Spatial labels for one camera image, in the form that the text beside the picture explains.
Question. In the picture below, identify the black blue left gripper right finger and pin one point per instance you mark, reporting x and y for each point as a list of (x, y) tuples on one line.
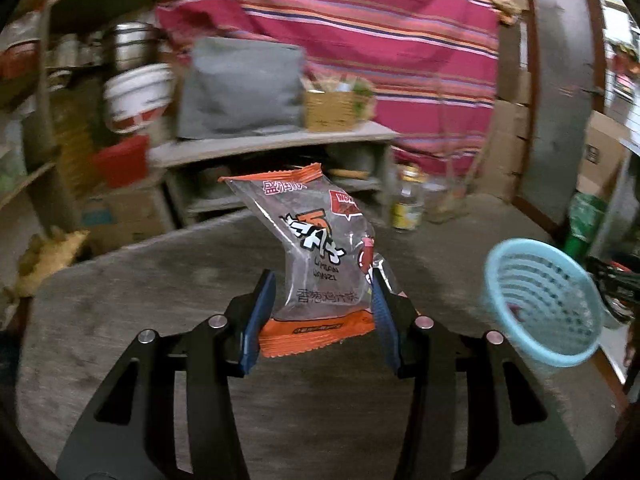
[(477, 411)]

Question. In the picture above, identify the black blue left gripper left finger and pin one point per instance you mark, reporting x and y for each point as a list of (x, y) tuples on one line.
[(127, 429)]

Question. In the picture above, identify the clear orange snack bag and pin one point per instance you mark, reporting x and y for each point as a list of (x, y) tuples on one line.
[(329, 250)]

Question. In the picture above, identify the green lined trash bin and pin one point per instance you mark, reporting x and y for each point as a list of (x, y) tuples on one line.
[(585, 215)]

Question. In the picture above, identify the light blue plastic basket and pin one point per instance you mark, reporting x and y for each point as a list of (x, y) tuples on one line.
[(544, 301)]

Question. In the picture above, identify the straw broom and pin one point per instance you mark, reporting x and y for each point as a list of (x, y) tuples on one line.
[(451, 203)]

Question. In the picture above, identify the yellow egg tray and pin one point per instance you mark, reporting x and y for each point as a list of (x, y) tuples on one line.
[(56, 254)]

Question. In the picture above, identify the cardboard box with blue label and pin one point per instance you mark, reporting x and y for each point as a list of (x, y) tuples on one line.
[(126, 216)]

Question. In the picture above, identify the cooking oil bottle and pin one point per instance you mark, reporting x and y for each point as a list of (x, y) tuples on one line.
[(409, 200)]

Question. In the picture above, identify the red plastic basket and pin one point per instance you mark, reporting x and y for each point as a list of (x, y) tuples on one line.
[(125, 163)]

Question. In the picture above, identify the grey low shelf table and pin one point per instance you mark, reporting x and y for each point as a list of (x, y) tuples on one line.
[(360, 161)]

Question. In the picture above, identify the red striped curtain cloth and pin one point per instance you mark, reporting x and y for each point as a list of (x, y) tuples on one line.
[(433, 63)]

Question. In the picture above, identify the white plastic bucket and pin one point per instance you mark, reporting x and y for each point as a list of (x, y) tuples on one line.
[(133, 99)]

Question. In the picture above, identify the wooden shelf unit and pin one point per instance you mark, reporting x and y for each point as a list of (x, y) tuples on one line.
[(51, 197)]

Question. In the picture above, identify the woven chopstick holder box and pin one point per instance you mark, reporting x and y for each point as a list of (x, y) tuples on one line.
[(329, 105)]

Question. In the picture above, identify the grey felt cover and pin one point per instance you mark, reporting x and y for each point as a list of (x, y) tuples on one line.
[(241, 87)]

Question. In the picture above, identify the stainless steel pot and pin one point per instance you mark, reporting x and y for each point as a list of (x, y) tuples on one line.
[(130, 45)]

